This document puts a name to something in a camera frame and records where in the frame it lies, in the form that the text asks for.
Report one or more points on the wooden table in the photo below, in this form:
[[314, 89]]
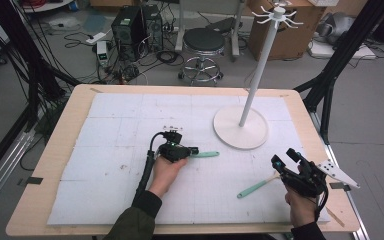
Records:
[[65, 133]]

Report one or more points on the person's right hand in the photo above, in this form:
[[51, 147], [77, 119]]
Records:
[[301, 210]]

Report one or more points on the black tape strip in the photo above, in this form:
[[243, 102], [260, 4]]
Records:
[[333, 186], [33, 180]]

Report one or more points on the white hook rack stand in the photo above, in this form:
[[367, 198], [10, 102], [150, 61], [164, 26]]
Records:
[[240, 130]]

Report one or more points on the white foam mat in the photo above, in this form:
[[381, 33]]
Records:
[[100, 110]]

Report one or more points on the black round stool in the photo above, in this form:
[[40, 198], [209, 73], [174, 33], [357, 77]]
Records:
[[203, 39]]

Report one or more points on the large black computer tower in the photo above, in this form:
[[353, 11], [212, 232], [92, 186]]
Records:
[[126, 33]]

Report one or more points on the grey bag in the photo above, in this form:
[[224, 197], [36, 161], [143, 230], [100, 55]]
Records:
[[336, 28]]

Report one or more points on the black flat device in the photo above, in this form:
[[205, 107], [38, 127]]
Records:
[[221, 25]]

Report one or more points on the white power strip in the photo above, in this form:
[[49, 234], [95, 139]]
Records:
[[96, 38]]

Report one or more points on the person's left hand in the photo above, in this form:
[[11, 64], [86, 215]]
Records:
[[165, 175]]

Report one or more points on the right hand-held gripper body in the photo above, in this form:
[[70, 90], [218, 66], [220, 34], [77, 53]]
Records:
[[305, 183]]

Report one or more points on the white flat board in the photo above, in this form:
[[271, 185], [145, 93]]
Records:
[[340, 51]]

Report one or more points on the thin wooden strip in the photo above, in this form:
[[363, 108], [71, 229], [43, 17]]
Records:
[[335, 216]]

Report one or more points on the white round table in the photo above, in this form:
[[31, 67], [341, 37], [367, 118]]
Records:
[[46, 7]]

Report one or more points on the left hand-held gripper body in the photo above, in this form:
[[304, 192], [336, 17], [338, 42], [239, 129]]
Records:
[[173, 151]]

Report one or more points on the brown cardboard box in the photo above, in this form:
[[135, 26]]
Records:
[[308, 36]]

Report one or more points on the slim black computer tower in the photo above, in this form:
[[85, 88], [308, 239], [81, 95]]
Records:
[[153, 30]]

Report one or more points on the white power supply unit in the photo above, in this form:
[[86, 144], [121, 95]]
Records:
[[102, 53]]

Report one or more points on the aluminium rail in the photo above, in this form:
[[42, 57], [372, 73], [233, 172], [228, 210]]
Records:
[[3, 166], [356, 216]]

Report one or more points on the black metal frame stand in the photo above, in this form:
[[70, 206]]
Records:
[[20, 33], [363, 36]]

